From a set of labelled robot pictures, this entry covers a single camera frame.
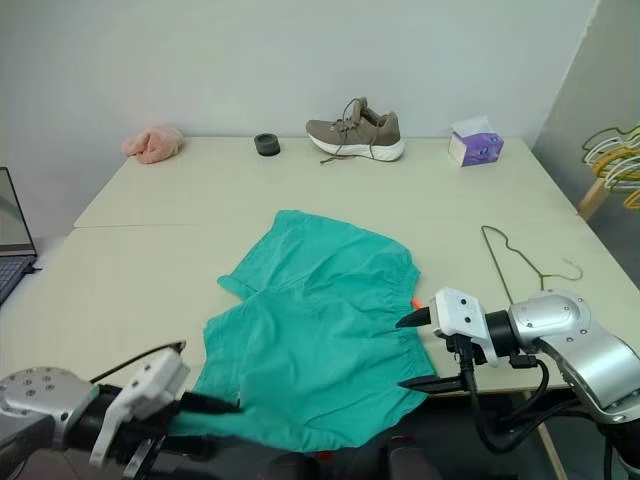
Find wooden stand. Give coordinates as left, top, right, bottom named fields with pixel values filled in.
left=578, top=174, right=611, bottom=222

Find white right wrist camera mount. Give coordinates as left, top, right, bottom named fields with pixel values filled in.
left=429, top=286, right=502, bottom=369

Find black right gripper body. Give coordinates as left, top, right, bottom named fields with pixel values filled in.
left=432, top=327, right=490, bottom=393

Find green wire hanger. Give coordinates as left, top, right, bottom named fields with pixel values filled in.
left=581, top=124, right=640, bottom=167

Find purple tissue pack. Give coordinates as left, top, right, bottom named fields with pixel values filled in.
left=447, top=115, right=506, bottom=169

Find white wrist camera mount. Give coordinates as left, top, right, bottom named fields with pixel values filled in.
left=429, top=286, right=502, bottom=369
left=88, top=347, right=192, bottom=467

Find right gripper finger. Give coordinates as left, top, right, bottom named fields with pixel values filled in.
left=396, top=375, right=467, bottom=395
left=395, top=306, right=434, bottom=331

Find wooden table leg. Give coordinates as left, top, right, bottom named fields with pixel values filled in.
left=521, top=391, right=570, bottom=480

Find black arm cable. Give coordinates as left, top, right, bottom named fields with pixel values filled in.
left=91, top=339, right=188, bottom=385
left=451, top=337, right=640, bottom=455

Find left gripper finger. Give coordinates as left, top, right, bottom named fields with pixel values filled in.
left=180, top=391, right=245, bottom=416

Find grey laptop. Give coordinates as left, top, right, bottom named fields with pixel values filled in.
left=0, top=166, right=42, bottom=307

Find white wire hanger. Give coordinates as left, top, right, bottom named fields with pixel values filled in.
left=586, top=139, right=640, bottom=193

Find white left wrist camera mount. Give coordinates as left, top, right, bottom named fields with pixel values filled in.
left=88, top=347, right=192, bottom=467

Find yellow wire hanger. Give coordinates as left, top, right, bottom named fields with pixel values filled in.
left=592, top=148, right=640, bottom=211

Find brown sneaker with white sole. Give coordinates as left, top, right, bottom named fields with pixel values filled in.
left=305, top=97, right=406, bottom=167

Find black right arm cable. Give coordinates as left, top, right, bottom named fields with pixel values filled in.
left=451, top=337, right=640, bottom=455

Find olive wire hanger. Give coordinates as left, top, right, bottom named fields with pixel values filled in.
left=480, top=225, right=586, bottom=306

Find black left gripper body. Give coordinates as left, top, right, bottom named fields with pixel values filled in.
left=102, top=388, right=194, bottom=480

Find pink fluffy cloth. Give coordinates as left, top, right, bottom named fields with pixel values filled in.
left=120, top=124, right=188, bottom=166

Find teal green shorts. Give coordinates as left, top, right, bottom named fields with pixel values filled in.
left=173, top=209, right=439, bottom=454

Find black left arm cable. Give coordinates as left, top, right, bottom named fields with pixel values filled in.
left=91, top=339, right=188, bottom=385

